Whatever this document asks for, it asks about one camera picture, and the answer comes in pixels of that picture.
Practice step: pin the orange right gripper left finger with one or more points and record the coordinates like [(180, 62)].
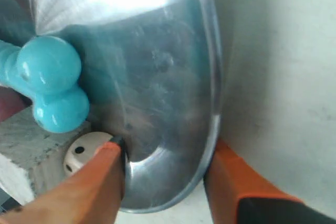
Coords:
[(93, 194)]

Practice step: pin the round metal plate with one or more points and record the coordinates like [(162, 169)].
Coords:
[(153, 71)]

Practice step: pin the wooden cube block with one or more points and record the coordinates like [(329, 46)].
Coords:
[(32, 158)]

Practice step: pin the turquoise bone toy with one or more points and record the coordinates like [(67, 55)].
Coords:
[(47, 69)]

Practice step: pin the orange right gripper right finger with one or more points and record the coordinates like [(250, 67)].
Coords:
[(236, 193)]

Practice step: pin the beige dice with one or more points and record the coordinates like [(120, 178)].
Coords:
[(83, 149)]

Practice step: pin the pink peach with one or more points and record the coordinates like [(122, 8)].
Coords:
[(10, 103)]

